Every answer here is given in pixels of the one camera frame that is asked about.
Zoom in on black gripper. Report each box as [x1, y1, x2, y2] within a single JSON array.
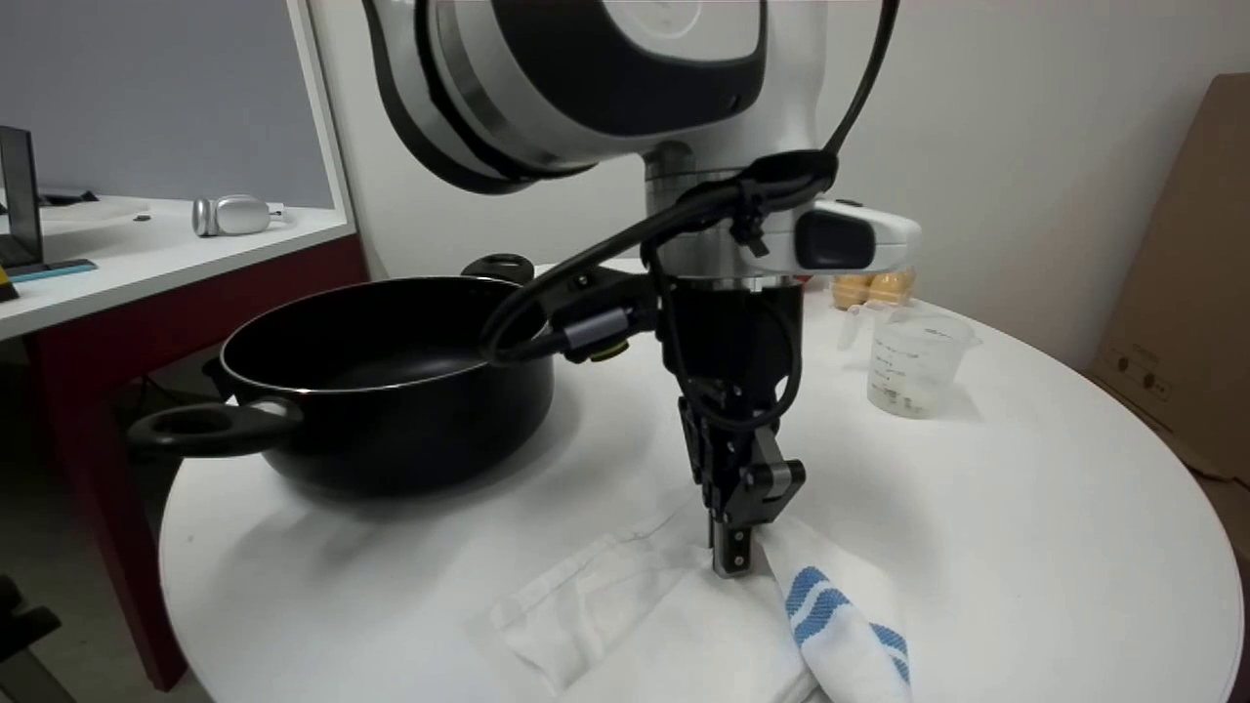
[[661, 286, 800, 575]]

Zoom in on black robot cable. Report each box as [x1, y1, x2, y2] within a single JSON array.
[[476, 0, 907, 432]]

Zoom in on white towel blue stripes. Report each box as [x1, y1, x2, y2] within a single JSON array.
[[476, 507, 914, 703]]

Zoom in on black cooking pot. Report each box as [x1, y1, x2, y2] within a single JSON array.
[[128, 254, 553, 497]]

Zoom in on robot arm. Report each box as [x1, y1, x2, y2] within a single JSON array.
[[363, 0, 920, 575]]

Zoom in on beige toy eggs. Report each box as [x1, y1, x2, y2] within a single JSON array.
[[830, 273, 914, 307]]

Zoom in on silver can on desk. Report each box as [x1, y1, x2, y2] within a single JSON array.
[[191, 196, 277, 238]]

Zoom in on clear measuring cup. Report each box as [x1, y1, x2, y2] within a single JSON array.
[[868, 307, 972, 418]]

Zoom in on cardboard box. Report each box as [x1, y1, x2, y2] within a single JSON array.
[[1088, 71, 1250, 523]]

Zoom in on white side desk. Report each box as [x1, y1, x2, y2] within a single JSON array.
[[0, 198, 368, 691]]

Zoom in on grey stand on desk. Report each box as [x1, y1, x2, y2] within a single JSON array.
[[0, 125, 42, 270]]

